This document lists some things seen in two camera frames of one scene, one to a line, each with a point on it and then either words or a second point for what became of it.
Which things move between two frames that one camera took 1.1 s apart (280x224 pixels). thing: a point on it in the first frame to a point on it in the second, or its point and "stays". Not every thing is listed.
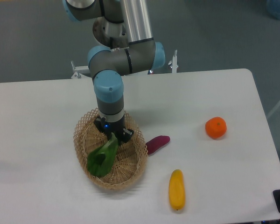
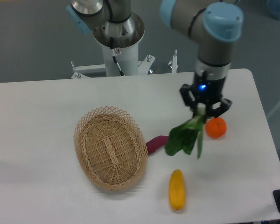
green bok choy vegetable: x=99 y=160 to x=183 y=136
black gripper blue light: x=116 y=127 to x=204 y=89
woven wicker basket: x=131 y=158 stays
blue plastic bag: x=278 y=9 stays
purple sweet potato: x=156 y=143 stays
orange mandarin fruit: x=215 y=127 stays
